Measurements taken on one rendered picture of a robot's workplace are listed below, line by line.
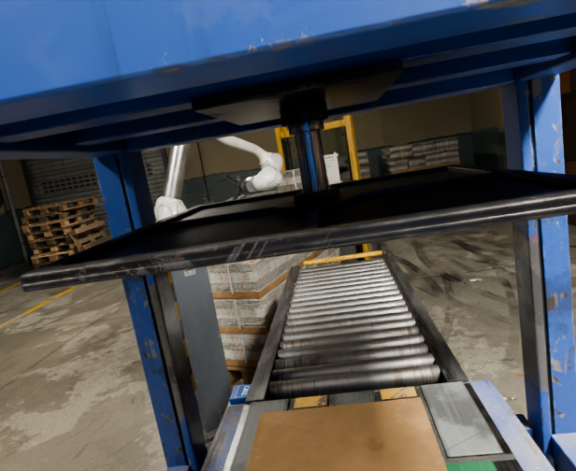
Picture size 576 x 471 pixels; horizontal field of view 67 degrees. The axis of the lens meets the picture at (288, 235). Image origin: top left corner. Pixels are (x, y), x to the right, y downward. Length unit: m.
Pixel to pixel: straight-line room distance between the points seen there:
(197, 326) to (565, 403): 1.71
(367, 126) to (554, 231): 8.65
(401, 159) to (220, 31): 7.65
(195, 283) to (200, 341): 0.31
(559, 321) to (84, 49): 0.98
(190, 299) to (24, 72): 2.00
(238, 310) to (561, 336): 1.99
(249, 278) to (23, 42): 2.32
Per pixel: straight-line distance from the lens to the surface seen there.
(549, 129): 1.00
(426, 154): 8.01
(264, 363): 1.35
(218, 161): 9.83
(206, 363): 2.43
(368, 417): 1.05
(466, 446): 0.97
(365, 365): 1.26
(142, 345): 1.09
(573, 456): 1.14
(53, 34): 0.37
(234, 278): 2.66
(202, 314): 2.35
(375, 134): 9.57
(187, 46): 0.33
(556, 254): 1.03
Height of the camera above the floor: 1.38
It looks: 10 degrees down
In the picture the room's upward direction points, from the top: 10 degrees counter-clockwise
